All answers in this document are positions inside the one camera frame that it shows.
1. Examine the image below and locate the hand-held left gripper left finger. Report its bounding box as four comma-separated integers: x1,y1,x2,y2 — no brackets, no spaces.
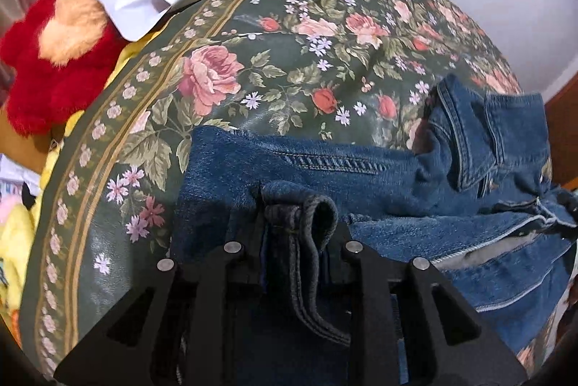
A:
53,185,272,386

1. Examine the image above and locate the green floral blanket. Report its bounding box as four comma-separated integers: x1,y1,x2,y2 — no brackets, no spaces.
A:
20,0,557,380

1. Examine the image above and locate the red plush toy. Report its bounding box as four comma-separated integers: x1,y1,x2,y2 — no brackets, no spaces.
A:
0,0,133,138

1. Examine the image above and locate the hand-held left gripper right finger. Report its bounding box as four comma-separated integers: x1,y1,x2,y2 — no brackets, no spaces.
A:
320,222,529,386

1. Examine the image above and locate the blue denim jacket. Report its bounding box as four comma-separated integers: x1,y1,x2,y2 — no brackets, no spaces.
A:
169,72,578,386

